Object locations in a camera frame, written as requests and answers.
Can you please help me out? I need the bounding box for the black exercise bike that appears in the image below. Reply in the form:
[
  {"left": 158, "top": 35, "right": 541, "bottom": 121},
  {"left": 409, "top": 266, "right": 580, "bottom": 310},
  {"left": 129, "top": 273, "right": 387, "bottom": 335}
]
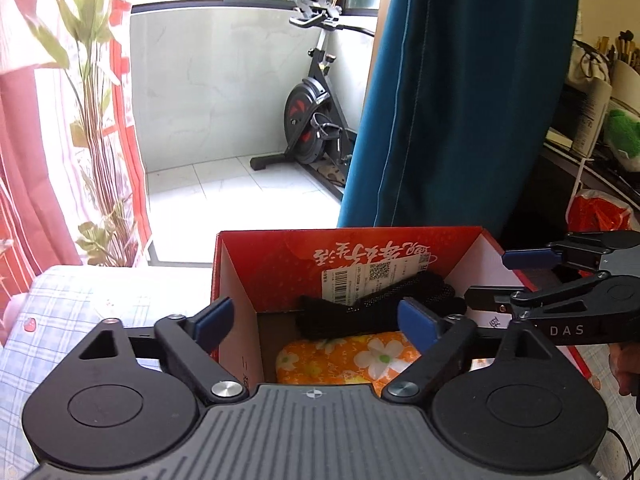
[{"left": 250, "top": 0, "right": 374, "bottom": 200}]

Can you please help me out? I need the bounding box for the dark teal curtain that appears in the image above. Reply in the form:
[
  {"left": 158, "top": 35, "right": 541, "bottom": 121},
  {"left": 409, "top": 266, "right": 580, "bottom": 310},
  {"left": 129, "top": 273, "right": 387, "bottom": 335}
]
[{"left": 338, "top": 0, "right": 578, "bottom": 232}]

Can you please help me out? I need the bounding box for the checkered strawberry tablecloth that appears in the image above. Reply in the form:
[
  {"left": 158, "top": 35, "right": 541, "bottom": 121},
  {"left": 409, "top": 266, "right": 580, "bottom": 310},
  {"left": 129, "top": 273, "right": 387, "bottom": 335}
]
[{"left": 0, "top": 264, "right": 640, "bottom": 480}]

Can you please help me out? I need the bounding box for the pink printed backdrop cloth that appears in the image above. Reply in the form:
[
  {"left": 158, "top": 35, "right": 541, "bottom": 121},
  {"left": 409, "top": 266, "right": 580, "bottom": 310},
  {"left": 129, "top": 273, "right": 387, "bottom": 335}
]
[{"left": 1, "top": 0, "right": 152, "bottom": 334}]

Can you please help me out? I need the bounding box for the white brush holder cup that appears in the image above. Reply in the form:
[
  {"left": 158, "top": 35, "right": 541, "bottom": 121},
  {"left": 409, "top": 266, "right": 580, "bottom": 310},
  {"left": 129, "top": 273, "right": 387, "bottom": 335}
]
[{"left": 611, "top": 60, "right": 640, "bottom": 114}]

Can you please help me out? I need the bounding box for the red strawberry cardboard box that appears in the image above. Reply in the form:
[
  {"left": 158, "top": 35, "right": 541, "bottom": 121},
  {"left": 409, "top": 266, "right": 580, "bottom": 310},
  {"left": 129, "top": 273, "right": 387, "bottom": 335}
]
[{"left": 209, "top": 225, "right": 597, "bottom": 396}]

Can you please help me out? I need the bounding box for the white spray bottle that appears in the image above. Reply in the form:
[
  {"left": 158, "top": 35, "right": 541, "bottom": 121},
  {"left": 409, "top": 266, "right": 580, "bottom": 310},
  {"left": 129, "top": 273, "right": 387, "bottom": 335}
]
[{"left": 572, "top": 78, "right": 612, "bottom": 158}]

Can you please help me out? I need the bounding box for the green white plush toy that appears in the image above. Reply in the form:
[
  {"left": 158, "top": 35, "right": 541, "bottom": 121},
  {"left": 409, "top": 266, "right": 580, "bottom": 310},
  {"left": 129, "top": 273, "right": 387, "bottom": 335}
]
[{"left": 603, "top": 108, "right": 640, "bottom": 172}]

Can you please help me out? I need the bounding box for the dark shelf table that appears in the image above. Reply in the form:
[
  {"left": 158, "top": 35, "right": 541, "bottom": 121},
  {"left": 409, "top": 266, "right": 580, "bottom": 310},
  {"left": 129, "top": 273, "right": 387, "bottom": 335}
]
[{"left": 540, "top": 128, "right": 639, "bottom": 212}]

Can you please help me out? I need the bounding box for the orange floral quilted mitt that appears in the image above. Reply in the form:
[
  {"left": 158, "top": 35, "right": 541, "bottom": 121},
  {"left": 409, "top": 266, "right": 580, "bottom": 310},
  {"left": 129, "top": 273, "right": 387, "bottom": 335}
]
[{"left": 276, "top": 332, "right": 421, "bottom": 396}]

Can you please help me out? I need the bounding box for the black knit cloth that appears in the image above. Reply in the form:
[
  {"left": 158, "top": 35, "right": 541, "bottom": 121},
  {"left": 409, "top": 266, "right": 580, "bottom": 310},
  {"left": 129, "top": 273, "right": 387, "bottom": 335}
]
[{"left": 295, "top": 271, "right": 466, "bottom": 340}]

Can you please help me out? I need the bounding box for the beige cloth bundle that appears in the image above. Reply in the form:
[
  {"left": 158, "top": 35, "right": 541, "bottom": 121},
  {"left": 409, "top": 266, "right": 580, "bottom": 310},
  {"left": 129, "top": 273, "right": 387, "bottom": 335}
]
[{"left": 566, "top": 39, "right": 611, "bottom": 93}]

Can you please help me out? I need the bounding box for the person right hand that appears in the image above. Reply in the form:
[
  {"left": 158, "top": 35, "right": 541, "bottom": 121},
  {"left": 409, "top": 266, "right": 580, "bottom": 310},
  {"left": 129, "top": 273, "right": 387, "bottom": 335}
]
[{"left": 608, "top": 344, "right": 640, "bottom": 396}]

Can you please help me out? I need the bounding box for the red plastic bag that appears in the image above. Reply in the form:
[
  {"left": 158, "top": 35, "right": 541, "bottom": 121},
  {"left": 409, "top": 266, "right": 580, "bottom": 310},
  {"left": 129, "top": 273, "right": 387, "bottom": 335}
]
[{"left": 566, "top": 190, "right": 639, "bottom": 233}]

